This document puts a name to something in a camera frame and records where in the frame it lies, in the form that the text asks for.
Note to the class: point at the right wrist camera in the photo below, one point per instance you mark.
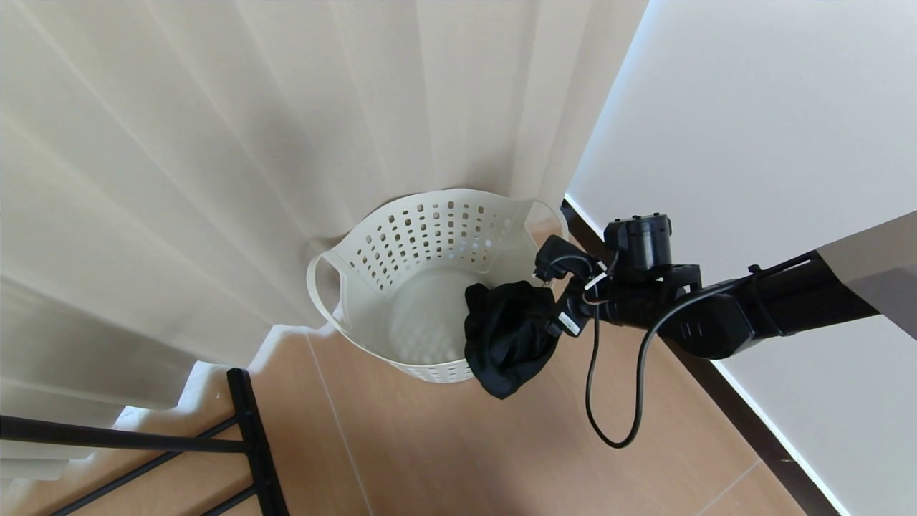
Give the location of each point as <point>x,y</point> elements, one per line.
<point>562,258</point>

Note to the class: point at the white laundry basket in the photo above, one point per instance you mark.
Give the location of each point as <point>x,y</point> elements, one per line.
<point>401,287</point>

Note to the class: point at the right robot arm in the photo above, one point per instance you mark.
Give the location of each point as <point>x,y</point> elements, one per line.
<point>752,308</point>

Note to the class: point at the black clothes rack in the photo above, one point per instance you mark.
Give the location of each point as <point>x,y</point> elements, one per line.
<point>247,430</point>

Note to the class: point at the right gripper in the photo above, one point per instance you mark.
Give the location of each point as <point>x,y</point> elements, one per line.
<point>577,308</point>

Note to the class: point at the black garment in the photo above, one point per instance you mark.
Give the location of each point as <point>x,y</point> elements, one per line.
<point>509,337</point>

